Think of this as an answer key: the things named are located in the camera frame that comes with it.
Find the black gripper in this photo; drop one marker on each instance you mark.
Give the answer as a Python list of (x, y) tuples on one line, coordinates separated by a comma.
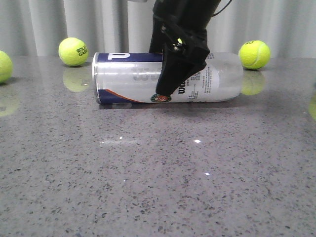
[(184, 54)]

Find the clear Wilson tennis ball can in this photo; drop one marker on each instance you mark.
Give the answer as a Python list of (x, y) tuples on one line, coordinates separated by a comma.
[(132, 78)]

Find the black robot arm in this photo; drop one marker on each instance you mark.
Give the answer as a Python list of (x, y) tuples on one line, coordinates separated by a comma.
[(194, 13)]

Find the right tennis ball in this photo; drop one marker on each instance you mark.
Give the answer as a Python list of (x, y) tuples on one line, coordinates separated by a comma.
[(254, 54)]

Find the Roland Garros tennis ball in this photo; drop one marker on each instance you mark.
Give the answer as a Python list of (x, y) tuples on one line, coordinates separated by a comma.
[(73, 52)]

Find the far-left tennis ball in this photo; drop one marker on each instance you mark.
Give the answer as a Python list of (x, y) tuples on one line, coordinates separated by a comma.
[(6, 67)]

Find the grey pleated curtain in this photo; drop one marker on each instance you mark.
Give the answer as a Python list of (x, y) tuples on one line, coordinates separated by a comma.
[(36, 27)]

